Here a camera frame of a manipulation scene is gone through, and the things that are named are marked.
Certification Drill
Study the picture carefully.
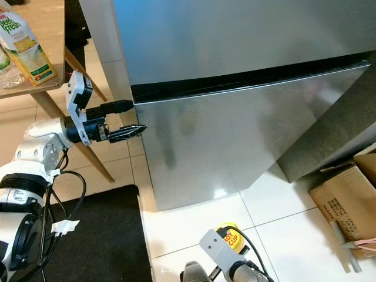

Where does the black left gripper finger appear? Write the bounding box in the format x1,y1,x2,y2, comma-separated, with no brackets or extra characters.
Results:
109,124,147,143
99,99,135,116

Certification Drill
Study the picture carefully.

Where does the silver fridge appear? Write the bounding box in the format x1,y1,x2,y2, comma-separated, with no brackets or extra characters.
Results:
110,0,376,211

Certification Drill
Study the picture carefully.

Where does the yellow cup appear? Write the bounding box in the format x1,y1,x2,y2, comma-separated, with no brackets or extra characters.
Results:
216,221,246,254

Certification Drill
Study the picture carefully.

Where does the dark chair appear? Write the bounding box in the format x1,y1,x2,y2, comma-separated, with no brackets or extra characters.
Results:
65,0,93,51

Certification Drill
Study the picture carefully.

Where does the wooden table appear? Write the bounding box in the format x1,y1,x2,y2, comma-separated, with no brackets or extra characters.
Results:
0,0,115,183

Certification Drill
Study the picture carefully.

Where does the clear plastic water bottle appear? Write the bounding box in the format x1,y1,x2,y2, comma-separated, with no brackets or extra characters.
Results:
0,50,25,90

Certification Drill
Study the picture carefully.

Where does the yellow white juice carton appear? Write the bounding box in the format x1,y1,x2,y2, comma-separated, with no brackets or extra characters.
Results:
0,0,59,87

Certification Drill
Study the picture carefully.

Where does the black floor mat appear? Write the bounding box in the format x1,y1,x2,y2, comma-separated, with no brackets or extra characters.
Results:
0,185,153,282

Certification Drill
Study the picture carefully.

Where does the silver robot right leg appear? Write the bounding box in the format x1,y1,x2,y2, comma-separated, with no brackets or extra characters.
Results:
179,260,212,282

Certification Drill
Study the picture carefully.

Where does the brown cardboard box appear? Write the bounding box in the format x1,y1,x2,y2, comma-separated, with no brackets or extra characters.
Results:
308,144,376,259

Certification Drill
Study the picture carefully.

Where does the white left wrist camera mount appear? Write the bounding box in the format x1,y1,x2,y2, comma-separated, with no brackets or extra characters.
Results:
66,69,93,146

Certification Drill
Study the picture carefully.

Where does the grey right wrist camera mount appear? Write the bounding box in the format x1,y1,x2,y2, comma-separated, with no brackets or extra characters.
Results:
199,228,246,276

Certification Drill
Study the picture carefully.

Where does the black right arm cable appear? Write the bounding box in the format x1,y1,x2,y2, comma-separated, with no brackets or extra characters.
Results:
235,226,277,282

